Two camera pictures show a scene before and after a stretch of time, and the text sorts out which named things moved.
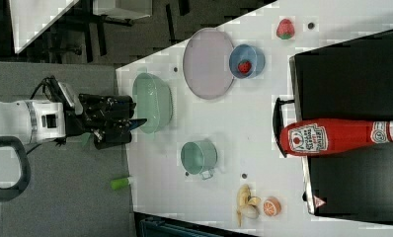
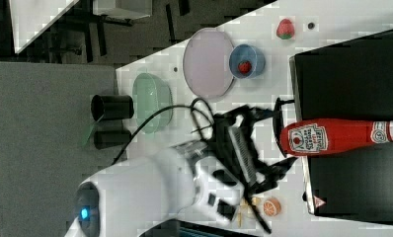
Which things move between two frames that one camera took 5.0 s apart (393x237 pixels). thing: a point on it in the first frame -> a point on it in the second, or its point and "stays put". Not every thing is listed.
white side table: x=30 y=19 stays put
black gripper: x=108 y=118 -> x=237 y=146
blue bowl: x=253 y=55 stays put
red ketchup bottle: x=309 y=137 stays put
